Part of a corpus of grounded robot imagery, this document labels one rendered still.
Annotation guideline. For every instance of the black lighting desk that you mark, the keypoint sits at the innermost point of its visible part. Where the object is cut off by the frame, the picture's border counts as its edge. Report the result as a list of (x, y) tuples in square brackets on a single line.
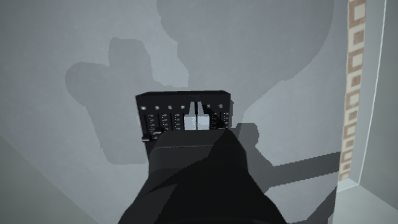
[(165, 111)]

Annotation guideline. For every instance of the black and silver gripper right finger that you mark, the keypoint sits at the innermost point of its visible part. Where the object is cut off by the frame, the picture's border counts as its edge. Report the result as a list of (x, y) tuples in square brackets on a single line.
[(202, 119)]

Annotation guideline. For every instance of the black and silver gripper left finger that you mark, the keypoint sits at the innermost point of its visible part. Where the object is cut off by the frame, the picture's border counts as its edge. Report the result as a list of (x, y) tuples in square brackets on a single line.
[(190, 120)]

